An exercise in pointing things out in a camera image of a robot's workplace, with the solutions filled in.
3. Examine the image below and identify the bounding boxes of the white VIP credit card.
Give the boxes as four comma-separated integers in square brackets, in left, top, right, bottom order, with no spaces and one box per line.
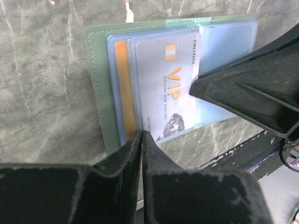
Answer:
[136,32,201,141]

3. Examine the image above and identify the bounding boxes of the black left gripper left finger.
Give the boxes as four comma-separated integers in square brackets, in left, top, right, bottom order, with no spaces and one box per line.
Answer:
[0,131,142,224]

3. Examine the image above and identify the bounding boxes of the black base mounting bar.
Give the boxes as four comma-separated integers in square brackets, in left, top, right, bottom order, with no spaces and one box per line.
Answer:
[199,131,285,179]

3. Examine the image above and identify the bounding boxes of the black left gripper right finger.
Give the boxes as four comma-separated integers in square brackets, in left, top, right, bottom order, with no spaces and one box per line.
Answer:
[142,131,271,224]

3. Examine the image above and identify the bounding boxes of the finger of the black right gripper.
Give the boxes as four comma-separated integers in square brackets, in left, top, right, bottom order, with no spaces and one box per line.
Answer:
[190,26,299,138]

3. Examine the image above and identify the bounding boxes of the green card holder wallet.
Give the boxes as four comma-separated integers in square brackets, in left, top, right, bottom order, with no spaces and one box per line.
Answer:
[83,14,256,154]

